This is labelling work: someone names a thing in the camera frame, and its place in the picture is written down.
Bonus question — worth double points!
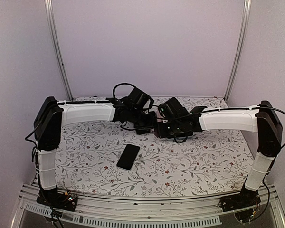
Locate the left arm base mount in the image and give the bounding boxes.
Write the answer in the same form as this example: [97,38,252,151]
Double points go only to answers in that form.
[37,189,78,212]

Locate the aluminium frame post right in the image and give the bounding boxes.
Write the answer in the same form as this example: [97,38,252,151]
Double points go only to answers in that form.
[224,0,251,103]

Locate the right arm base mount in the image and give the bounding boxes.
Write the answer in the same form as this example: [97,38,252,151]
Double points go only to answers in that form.
[218,190,261,212]

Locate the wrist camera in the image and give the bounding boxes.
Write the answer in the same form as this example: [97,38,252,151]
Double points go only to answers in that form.
[127,87,154,110]
[158,97,189,119]

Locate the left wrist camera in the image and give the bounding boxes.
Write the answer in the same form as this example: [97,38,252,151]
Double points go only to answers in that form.
[127,87,154,110]

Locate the aluminium frame post left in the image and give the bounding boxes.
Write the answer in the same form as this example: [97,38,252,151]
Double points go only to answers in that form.
[44,0,74,101]

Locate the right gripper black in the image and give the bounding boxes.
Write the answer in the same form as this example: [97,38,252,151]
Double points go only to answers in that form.
[156,119,182,139]

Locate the black phone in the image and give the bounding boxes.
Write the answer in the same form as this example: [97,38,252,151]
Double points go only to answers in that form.
[116,144,140,171]

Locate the aluminium frame post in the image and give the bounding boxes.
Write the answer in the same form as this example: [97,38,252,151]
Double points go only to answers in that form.
[44,0,74,101]
[224,0,251,103]

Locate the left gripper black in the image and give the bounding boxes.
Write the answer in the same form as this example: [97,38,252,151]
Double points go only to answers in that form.
[129,108,156,130]

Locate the floral table mat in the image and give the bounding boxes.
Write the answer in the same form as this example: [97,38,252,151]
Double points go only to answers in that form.
[55,121,253,197]

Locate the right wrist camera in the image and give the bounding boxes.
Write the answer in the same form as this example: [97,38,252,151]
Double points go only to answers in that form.
[158,97,189,119]

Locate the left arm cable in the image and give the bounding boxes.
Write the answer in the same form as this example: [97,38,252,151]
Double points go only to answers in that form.
[25,82,138,228]

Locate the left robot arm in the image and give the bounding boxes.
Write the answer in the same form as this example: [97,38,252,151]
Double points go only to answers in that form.
[34,95,155,206]

